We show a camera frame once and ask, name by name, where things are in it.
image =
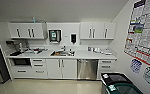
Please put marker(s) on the stainless steel dishwasher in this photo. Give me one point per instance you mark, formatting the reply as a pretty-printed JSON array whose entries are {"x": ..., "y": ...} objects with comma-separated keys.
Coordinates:
[{"x": 87, "y": 70}]

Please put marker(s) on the black soap dispenser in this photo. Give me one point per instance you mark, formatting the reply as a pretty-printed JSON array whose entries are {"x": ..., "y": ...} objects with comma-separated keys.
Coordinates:
[{"x": 73, "y": 38}]

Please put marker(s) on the chrome faucet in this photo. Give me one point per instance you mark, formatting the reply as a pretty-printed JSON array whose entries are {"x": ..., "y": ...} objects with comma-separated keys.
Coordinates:
[{"x": 63, "y": 49}]

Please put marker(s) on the steel sink basin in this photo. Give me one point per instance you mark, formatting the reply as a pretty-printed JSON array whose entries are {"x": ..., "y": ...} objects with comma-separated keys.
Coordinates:
[{"x": 61, "y": 53}]

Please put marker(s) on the steel paper towel dispenser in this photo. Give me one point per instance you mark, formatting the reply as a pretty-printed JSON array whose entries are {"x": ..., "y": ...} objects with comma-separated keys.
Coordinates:
[{"x": 54, "y": 36}]

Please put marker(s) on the white double door base cabinet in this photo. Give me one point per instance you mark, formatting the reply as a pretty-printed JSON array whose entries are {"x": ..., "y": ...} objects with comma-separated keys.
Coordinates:
[{"x": 61, "y": 68}]

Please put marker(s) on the white drawer base cabinet narrow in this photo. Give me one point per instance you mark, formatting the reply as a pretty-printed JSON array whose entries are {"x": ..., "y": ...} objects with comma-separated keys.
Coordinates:
[{"x": 107, "y": 66}]

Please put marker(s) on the dish rack with dishes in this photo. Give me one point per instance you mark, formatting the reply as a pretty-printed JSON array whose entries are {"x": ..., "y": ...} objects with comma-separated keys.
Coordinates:
[{"x": 34, "y": 51}]

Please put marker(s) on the white drawer base cabinet wide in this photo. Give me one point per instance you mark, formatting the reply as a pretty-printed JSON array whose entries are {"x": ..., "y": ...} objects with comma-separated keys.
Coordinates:
[{"x": 39, "y": 68}]

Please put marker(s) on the black built-in microwave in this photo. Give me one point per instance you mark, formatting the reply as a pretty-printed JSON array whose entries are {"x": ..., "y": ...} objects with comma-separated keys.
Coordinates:
[{"x": 21, "y": 61}]

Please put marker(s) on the black coffee machine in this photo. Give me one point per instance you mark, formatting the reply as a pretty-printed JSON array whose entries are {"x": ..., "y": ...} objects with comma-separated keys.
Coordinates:
[{"x": 12, "y": 43}]

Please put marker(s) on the white wall cabinet with bottle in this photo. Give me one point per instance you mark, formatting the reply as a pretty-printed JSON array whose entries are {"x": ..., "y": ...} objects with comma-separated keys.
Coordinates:
[{"x": 24, "y": 26}]

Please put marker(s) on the large wall poster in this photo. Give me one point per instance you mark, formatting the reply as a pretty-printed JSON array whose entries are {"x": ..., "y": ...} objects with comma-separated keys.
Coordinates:
[{"x": 144, "y": 33}]

